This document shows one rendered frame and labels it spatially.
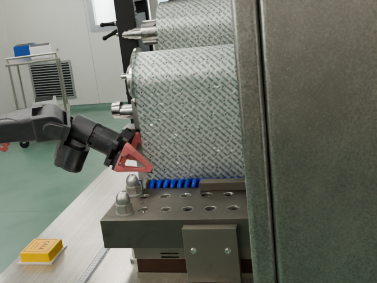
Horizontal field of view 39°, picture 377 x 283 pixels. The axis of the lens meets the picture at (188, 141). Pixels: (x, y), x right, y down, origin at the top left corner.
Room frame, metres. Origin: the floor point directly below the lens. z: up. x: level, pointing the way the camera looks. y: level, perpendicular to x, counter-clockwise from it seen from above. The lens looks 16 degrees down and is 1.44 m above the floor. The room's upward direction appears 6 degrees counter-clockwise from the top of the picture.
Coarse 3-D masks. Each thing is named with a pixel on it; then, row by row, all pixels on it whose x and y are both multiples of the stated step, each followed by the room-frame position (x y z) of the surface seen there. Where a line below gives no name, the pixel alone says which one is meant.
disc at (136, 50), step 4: (136, 48) 1.17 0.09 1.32; (140, 48) 1.20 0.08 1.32; (132, 52) 1.15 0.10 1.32; (136, 52) 1.17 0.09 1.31; (132, 56) 1.14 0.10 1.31; (132, 60) 1.13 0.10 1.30; (132, 64) 1.13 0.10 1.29; (132, 68) 1.13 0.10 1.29; (132, 72) 1.12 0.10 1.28; (132, 76) 1.12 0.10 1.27; (132, 80) 1.12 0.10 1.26; (132, 84) 1.11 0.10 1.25; (132, 88) 1.11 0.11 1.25; (132, 92) 1.11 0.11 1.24; (132, 96) 1.11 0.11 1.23; (136, 108) 1.13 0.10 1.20
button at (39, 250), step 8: (40, 240) 1.10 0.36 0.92; (48, 240) 1.10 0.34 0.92; (56, 240) 1.09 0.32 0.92; (32, 248) 1.07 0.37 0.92; (40, 248) 1.06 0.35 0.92; (48, 248) 1.06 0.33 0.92; (56, 248) 1.07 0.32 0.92; (24, 256) 1.05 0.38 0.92; (32, 256) 1.04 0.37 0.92; (40, 256) 1.04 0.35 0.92; (48, 256) 1.04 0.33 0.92
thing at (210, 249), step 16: (208, 224) 0.89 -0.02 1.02; (224, 224) 0.88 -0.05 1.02; (192, 240) 0.87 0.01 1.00; (208, 240) 0.87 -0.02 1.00; (224, 240) 0.86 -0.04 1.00; (192, 256) 0.87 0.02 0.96; (208, 256) 0.87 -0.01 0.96; (224, 256) 0.86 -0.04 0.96; (192, 272) 0.88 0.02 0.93; (208, 272) 0.87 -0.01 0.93; (224, 272) 0.86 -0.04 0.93; (240, 272) 0.86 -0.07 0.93
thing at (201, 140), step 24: (144, 120) 1.11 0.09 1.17; (168, 120) 1.10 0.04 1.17; (192, 120) 1.09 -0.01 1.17; (216, 120) 1.08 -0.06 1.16; (144, 144) 1.12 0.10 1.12; (168, 144) 1.10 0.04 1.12; (192, 144) 1.09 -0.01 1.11; (216, 144) 1.08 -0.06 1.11; (240, 144) 1.07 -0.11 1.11; (168, 168) 1.11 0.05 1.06; (192, 168) 1.09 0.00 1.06; (216, 168) 1.08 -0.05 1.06; (240, 168) 1.07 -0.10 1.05
